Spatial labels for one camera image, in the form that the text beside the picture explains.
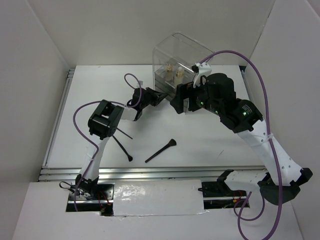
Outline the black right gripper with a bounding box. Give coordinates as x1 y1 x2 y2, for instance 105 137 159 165
169 77 222 115

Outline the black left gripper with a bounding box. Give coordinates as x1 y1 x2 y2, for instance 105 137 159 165
140 87 167 110

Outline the cream foundation bottle gold collar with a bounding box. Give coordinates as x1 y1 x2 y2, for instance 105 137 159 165
174 66 185 86

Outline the small gold cap bottle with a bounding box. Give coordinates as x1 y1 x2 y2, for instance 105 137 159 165
165 63 174 81

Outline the clear acrylic makeup organizer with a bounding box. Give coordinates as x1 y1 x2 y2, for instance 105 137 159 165
152 32 214 101

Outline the black thin makeup brush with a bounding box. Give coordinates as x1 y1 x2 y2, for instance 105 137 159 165
117 128 133 140

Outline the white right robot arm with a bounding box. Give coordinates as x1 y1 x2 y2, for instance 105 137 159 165
170 73 313 206

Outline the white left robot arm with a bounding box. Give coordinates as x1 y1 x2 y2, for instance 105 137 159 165
72 87 167 200

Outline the black fan makeup brush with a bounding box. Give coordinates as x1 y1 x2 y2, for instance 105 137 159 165
144 138 177 163

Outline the black small makeup brush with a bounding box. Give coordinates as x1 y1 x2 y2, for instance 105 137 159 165
113 136 133 162

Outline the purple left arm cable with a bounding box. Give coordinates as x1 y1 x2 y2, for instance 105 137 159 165
72 73 144 212

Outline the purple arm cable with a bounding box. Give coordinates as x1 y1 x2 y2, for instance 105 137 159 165
72 73 144 212
192 50 283 240

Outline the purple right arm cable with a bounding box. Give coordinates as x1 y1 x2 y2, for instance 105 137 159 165
192 50 283 240

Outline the aluminium frame rail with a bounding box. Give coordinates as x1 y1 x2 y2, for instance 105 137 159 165
38 165 265 182

